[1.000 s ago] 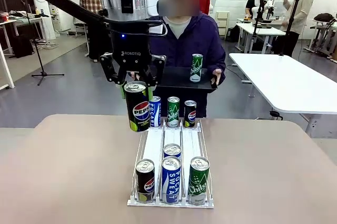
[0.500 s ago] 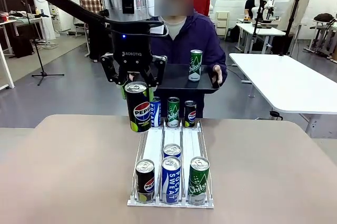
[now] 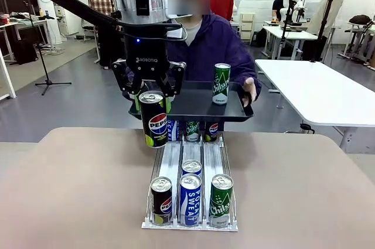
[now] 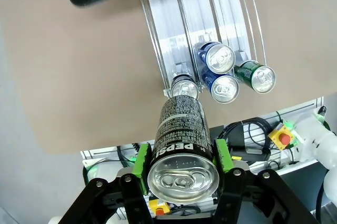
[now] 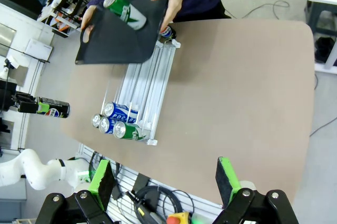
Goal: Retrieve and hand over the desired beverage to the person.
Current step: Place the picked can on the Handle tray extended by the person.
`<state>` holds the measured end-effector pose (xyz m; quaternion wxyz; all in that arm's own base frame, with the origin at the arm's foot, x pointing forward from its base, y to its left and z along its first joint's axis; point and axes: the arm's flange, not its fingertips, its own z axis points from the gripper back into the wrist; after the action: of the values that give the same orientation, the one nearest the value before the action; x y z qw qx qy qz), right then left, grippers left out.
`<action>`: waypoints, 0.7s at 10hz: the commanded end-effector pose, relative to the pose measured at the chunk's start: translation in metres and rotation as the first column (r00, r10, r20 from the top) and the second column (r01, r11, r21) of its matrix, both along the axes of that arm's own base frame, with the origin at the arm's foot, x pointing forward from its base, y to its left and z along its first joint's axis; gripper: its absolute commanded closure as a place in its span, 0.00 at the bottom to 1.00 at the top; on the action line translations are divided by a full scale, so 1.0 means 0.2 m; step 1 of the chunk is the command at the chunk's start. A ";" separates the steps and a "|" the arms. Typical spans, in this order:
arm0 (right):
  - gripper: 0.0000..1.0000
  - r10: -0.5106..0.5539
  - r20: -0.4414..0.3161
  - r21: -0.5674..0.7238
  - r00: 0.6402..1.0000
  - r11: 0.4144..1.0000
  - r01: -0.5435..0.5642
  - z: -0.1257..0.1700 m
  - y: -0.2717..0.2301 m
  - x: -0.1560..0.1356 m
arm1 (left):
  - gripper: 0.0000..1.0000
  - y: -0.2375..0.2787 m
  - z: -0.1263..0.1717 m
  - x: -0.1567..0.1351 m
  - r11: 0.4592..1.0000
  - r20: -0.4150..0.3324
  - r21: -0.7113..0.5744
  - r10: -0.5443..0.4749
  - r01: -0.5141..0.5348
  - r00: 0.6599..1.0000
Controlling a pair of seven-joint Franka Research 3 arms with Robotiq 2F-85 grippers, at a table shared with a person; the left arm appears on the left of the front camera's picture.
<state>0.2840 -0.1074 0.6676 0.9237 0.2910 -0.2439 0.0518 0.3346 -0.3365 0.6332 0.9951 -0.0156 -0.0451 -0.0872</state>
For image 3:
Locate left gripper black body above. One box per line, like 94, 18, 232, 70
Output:
122, 24, 171, 82

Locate black plastic serving tray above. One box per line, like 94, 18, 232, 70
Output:
128, 80, 254, 123

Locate green Chilsung Cider can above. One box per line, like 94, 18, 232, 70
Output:
209, 173, 234, 228
186, 120, 200, 142
212, 63, 232, 105

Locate black Pepsi can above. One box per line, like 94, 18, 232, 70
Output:
149, 176, 173, 226
138, 90, 169, 149
204, 122, 220, 143

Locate person's left forearm purple sleeve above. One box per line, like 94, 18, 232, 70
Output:
231, 52, 263, 97

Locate person in purple jacket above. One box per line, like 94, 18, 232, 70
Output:
165, 0, 263, 103

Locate person in black shirt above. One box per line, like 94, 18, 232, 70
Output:
271, 0, 294, 19

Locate person in beige top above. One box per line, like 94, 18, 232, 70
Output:
301, 0, 344, 62

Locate person's left hand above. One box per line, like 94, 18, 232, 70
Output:
241, 76, 258, 108

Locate blue Pocari Sweat can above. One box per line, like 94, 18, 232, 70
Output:
167, 119, 180, 142
181, 159, 203, 177
179, 173, 203, 227

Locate man in plaid shirt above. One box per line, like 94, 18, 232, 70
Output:
87, 0, 118, 70

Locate black microphone stand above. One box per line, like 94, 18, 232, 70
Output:
22, 0, 73, 96

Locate clear can dispenser rack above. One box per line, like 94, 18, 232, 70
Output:
141, 133, 238, 233

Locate white drawer cabinet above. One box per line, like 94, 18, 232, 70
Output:
240, 12, 257, 42

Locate white tower air conditioner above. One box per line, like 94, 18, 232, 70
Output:
35, 0, 64, 45

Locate black bag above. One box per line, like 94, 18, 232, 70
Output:
12, 37, 39, 65
348, 13, 373, 25

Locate cluttered white desk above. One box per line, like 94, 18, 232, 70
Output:
0, 11, 56, 62

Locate white desk with leg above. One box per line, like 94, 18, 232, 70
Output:
0, 33, 18, 101

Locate white work table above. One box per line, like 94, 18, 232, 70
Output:
262, 25, 319, 60

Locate large white table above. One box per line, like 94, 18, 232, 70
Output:
254, 58, 375, 154

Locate tall black tripod stand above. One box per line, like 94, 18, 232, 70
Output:
310, 0, 338, 63

